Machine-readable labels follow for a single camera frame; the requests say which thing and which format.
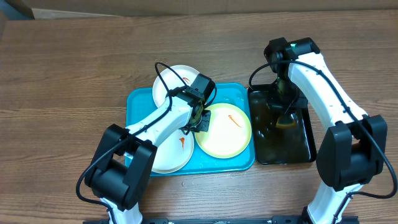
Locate white plate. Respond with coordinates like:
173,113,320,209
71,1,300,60
152,65,200,107
152,129,195,174

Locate green yellow sponge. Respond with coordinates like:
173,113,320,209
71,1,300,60
275,114,297,129

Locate white plate top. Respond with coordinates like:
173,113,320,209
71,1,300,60
152,65,200,107

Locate teal plastic tray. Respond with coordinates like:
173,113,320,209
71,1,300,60
126,83,255,176

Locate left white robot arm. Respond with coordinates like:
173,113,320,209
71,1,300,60
76,74,216,223

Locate white plate bottom left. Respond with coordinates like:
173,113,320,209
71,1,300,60
152,129,195,174

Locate yellow green plate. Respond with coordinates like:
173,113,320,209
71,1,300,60
195,103,252,159

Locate black water tray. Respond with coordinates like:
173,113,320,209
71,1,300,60
248,84,317,165

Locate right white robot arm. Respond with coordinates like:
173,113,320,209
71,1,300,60
264,37,397,223

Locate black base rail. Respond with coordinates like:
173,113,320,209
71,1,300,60
82,215,360,224

